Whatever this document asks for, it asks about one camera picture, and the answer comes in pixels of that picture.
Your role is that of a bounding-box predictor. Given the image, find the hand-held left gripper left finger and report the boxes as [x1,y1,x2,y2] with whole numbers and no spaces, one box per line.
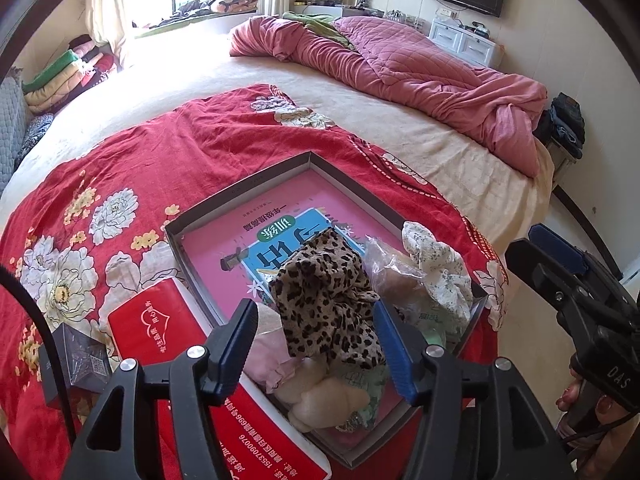
[70,299,260,480]

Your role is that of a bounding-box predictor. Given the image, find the dresser table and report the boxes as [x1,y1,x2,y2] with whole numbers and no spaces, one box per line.
[295,0,386,18]

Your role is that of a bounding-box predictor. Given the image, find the small black box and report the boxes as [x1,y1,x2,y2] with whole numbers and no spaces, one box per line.
[37,322,113,408]

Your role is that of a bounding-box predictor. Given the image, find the red folded blanket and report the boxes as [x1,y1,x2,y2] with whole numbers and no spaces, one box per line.
[75,42,121,92]

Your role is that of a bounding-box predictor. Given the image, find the white tissue packet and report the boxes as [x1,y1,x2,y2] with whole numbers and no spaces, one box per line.
[400,305,451,336]

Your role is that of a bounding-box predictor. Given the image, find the white drawer cabinet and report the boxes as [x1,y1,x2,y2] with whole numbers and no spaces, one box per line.
[429,17,503,66]

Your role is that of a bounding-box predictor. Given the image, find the white floral scrunchie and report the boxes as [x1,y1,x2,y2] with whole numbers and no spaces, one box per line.
[402,221,473,321]

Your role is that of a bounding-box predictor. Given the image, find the teal tissue packet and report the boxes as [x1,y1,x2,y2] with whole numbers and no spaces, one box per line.
[332,360,401,428]

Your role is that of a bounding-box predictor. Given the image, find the clear plastic bag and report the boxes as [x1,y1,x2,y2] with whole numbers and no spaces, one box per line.
[362,235,431,306]

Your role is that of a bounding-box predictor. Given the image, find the bed with cream sheet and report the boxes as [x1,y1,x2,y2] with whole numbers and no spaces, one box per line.
[0,15,556,311]

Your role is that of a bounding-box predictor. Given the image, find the patterned folded blanket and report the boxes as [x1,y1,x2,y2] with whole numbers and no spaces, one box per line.
[210,0,258,13]

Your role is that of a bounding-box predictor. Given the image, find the green folded blanket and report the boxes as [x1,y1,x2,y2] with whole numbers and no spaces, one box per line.
[22,50,81,93]

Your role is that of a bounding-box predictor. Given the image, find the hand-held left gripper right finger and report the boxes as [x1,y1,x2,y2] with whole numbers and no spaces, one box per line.
[372,302,576,480]

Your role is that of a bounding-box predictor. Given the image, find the dark clothes on sill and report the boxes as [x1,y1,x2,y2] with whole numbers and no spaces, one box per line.
[175,0,216,17]

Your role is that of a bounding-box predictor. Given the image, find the leopard print scrunchie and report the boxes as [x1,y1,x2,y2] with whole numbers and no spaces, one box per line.
[267,227,386,368]

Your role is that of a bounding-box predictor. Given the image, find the pink book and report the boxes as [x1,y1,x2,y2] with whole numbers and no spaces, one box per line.
[180,169,401,321]

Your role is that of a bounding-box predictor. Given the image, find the dark clothes pile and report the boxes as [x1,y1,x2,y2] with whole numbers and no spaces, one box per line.
[532,92,586,161]

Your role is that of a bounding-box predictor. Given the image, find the person's right hand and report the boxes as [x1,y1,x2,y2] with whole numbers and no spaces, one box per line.
[554,377,640,461]

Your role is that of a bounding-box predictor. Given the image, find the red tissue pack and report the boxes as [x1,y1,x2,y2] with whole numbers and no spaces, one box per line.
[107,280,332,480]

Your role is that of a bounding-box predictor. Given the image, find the black cable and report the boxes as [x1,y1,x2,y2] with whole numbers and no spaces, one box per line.
[0,262,83,441]

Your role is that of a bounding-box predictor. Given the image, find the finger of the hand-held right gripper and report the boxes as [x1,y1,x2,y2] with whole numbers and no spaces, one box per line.
[529,224,623,282]
[504,239,591,313]

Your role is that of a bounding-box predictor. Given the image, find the pink quilt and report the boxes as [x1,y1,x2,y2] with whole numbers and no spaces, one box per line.
[229,16,550,177]

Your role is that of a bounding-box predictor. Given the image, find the grey quilted headboard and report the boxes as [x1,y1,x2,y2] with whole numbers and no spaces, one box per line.
[0,77,28,196]

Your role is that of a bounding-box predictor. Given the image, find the dark patterned pillow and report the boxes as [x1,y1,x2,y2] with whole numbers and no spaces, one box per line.
[15,112,55,161]

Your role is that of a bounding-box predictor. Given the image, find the pink cloth pack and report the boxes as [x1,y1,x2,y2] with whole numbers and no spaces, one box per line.
[242,305,301,393]

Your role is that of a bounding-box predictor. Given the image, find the red floral blanket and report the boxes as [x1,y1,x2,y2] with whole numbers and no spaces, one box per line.
[0,84,511,480]

